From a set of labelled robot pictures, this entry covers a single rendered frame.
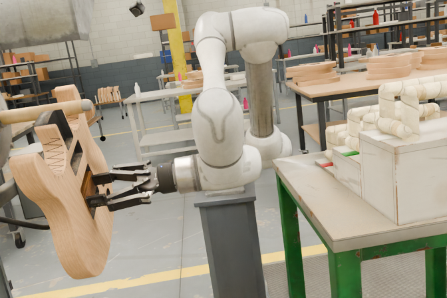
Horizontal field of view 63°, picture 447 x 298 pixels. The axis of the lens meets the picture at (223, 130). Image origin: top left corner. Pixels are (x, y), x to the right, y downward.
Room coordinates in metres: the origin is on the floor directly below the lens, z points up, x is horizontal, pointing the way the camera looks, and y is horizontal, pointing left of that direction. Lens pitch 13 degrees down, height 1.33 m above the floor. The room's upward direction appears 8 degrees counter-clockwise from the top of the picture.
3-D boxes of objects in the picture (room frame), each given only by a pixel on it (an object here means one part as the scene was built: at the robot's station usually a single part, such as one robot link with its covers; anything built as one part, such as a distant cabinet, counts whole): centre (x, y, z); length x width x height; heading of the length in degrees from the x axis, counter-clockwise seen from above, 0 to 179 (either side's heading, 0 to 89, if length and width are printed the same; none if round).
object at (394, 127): (0.75, -0.36, 1.12); 0.11 x 0.03 x 0.03; 7
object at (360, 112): (0.96, -0.44, 1.12); 0.20 x 0.03 x 0.03; 96
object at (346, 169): (0.92, -0.44, 0.98); 0.27 x 0.16 x 0.09; 97
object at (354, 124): (0.95, -0.35, 1.07); 0.03 x 0.03 x 0.09
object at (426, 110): (0.88, -0.44, 1.12); 0.20 x 0.03 x 0.03; 96
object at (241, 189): (1.61, 0.05, 0.73); 0.22 x 0.18 x 0.06; 86
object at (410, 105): (0.71, -0.38, 1.15); 0.03 x 0.03 x 0.09
